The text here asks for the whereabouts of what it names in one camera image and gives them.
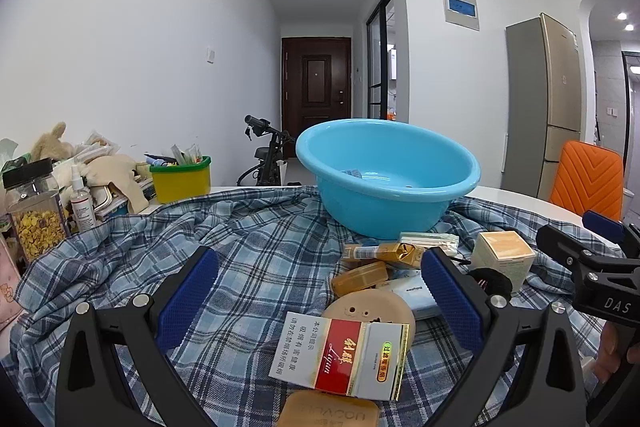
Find beige plush toy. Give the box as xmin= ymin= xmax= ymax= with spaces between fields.
xmin=31 ymin=122 xmax=151 ymax=214

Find pink printed pouch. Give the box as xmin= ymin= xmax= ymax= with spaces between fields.
xmin=0 ymin=234 xmax=23 ymax=333

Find person's right hand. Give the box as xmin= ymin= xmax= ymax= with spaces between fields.
xmin=594 ymin=323 xmax=623 ymax=385

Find bundle of pens and packets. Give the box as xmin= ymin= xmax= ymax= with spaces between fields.
xmin=145 ymin=144 xmax=203 ymax=166

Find black hair scrunchie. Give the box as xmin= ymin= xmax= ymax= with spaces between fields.
xmin=467 ymin=268 xmax=513 ymax=298

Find red white cigarette box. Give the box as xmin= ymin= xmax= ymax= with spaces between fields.
xmin=272 ymin=311 xmax=412 ymax=403

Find green white packet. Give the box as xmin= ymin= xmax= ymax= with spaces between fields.
xmin=0 ymin=138 xmax=32 ymax=174

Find yellow bin with green rim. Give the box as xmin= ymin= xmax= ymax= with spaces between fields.
xmin=150 ymin=155 xmax=212 ymax=204

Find small amber plastic box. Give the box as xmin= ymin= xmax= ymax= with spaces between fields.
xmin=330 ymin=261 xmax=390 ymax=299

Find dark brown entrance door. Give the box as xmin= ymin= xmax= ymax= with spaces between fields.
xmin=281 ymin=37 xmax=352 ymax=130

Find orange quilted chair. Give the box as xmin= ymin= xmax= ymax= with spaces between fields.
xmin=549 ymin=140 xmax=626 ymax=223

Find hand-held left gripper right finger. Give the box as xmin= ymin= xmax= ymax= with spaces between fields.
xmin=420 ymin=248 xmax=587 ymax=427

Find cream square carton box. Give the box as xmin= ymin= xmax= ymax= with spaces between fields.
xmin=471 ymin=231 xmax=537 ymax=288

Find round beige soap dish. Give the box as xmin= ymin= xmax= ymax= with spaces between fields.
xmin=320 ymin=289 xmax=417 ymax=358

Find white spray bottle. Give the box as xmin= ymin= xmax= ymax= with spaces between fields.
xmin=69 ymin=164 xmax=97 ymax=233

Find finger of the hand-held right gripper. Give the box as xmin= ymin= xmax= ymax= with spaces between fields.
xmin=536 ymin=223 xmax=608 ymax=288
xmin=581 ymin=209 xmax=640 ymax=260

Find blue plastic basin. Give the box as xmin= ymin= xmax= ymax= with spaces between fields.
xmin=295 ymin=119 xmax=482 ymax=241

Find black bicycle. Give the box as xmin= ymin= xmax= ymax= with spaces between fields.
xmin=236 ymin=114 xmax=298 ymax=188

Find gold grey refrigerator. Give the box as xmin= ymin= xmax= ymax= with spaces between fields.
xmin=500 ymin=13 xmax=583 ymax=202

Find cereal jar with black lid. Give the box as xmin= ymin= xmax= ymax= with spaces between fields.
xmin=2 ymin=158 xmax=68 ymax=264

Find gold brown packet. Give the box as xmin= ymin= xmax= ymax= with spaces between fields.
xmin=341 ymin=242 xmax=423 ymax=270

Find clear plastic packets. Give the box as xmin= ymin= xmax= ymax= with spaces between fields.
xmin=75 ymin=130 xmax=121 ymax=158

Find cotton swab pack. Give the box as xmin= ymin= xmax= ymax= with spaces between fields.
xmin=398 ymin=232 xmax=460 ymax=253

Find blue plaid cloth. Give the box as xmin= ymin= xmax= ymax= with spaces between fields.
xmin=0 ymin=184 xmax=626 ymax=427

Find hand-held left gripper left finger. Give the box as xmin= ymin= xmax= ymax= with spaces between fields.
xmin=54 ymin=246 xmax=221 ymax=427

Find light blue tissue pack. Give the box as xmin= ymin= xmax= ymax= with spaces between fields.
xmin=387 ymin=269 xmax=441 ymax=320

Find black framed glass door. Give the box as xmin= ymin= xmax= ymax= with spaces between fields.
xmin=366 ymin=0 xmax=396 ymax=120

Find tan rounded soap box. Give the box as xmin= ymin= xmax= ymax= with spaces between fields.
xmin=277 ymin=389 xmax=382 ymax=427

